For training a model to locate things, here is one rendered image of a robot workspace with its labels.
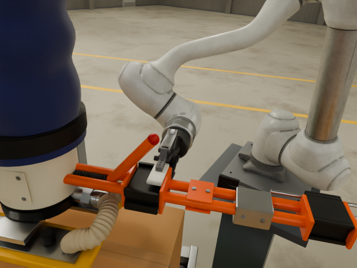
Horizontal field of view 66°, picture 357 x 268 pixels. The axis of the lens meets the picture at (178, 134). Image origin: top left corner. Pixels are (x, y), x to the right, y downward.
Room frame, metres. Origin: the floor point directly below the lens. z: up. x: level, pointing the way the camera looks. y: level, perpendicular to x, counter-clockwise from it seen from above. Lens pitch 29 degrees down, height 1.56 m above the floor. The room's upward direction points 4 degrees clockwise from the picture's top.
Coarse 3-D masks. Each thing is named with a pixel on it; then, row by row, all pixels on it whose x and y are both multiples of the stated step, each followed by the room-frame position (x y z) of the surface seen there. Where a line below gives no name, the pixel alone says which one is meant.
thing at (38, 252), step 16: (48, 224) 0.43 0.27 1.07; (0, 240) 0.37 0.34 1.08; (32, 240) 0.38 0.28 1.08; (48, 240) 0.37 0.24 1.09; (0, 256) 0.34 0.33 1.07; (16, 256) 0.34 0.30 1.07; (32, 256) 0.35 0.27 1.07; (48, 256) 0.34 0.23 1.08; (64, 256) 0.35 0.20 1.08; (80, 256) 0.35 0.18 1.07
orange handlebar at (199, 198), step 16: (80, 176) 0.45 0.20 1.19; (192, 192) 0.42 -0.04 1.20; (208, 192) 0.42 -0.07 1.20; (224, 192) 0.44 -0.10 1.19; (192, 208) 0.40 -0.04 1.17; (208, 208) 0.40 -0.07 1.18; (224, 208) 0.39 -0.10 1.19; (288, 208) 0.41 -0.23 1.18; (288, 224) 0.37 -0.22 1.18; (304, 224) 0.37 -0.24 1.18
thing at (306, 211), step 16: (304, 208) 0.40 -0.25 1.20; (320, 208) 0.39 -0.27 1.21; (336, 208) 0.39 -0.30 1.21; (320, 224) 0.37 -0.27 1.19; (336, 224) 0.36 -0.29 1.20; (352, 224) 0.36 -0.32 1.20; (304, 240) 0.36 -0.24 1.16; (320, 240) 0.36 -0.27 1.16; (336, 240) 0.36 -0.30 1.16; (352, 240) 0.35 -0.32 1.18
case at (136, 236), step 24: (72, 216) 0.57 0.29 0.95; (120, 216) 0.58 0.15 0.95; (144, 216) 0.59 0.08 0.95; (168, 216) 0.59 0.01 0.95; (120, 240) 0.50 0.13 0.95; (144, 240) 0.50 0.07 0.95; (168, 240) 0.51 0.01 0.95; (0, 264) 0.41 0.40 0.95; (96, 264) 0.42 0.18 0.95; (120, 264) 0.43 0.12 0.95; (144, 264) 0.43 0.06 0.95; (168, 264) 0.44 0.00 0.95
